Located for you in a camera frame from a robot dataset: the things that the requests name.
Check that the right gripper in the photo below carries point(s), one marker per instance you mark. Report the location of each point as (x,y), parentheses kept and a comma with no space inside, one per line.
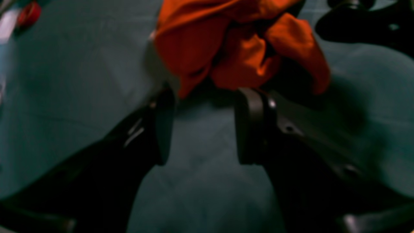
(353,21)

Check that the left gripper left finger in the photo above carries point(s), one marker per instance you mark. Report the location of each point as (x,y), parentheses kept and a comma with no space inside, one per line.
(93,191)

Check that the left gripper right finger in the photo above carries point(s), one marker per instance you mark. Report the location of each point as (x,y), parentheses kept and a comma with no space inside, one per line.
(317,192)

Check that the orange t-shirt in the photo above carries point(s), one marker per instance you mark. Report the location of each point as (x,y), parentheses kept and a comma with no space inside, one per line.
(236,43)

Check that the blue-grey table cloth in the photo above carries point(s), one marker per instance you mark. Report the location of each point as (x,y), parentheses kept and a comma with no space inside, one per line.
(86,64)

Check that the red tape roll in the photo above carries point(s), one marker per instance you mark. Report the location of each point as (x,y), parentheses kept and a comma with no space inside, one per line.
(29,15)

